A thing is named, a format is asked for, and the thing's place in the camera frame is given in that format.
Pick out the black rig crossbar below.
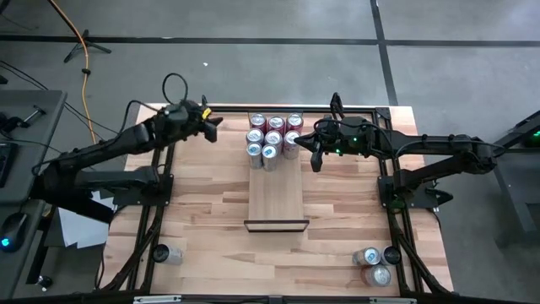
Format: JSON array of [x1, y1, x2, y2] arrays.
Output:
[[0, 290, 540, 304]]

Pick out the black flat panel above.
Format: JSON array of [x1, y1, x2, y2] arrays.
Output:
[[31, 185, 115, 225]]

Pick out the black tripod stand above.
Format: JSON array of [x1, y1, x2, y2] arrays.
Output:
[[62, 28, 113, 64]]

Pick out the small metal hand tool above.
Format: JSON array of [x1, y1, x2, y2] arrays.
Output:
[[20, 105, 47, 128]]

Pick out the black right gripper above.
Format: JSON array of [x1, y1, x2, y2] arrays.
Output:
[[293, 115, 381, 173]]

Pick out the black keyboard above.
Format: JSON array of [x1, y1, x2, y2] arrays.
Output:
[[0, 141, 19, 189]]

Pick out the black computer mouse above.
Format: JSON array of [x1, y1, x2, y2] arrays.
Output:
[[0, 210, 30, 254]]

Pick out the wooden shelf with black frame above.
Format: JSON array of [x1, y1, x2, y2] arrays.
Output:
[[243, 110, 311, 234]]

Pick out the yellow-orange extension cable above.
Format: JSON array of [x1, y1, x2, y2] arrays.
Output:
[[46, 0, 99, 147]]

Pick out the black computer with green lights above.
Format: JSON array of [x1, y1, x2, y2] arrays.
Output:
[[522, 122, 540, 149]]

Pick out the black neighbouring table frame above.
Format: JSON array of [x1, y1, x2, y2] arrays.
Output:
[[491, 109, 540, 248]]

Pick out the red Coca-Cola can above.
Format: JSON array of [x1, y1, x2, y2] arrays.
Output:
[[267, 115, 287, 135], [285, 112, 305, 133], [249, 112, 268, 134]]

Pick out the white paper sheets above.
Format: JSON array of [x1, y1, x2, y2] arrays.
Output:
[[57, 189, 117, 250]]

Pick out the slim silver blue can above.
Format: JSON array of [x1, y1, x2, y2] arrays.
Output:
[[352, 247, 382, 268], [261, 144, 279, 172], [246, 142, 264, 171]]

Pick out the slim white palm-print can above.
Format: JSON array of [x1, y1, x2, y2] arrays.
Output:
[[379, 245, 403, 267], [152, 243, 186, 266]]

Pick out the black aluminium table frame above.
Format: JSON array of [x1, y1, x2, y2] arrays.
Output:
[[94, 104, 455, 296]]

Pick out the small black knob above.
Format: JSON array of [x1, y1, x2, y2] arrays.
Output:
[[35, 274, 55, 292]]

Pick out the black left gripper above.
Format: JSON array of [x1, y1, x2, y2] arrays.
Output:
[[159, 100, 224, 144]]

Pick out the silver metal bracket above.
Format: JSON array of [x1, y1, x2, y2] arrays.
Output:
[[133, 295, 182, 304], [370, 297, 417, 304]]

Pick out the grey side desk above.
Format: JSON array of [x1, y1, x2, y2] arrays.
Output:
[[0, 88, 68, 296]]

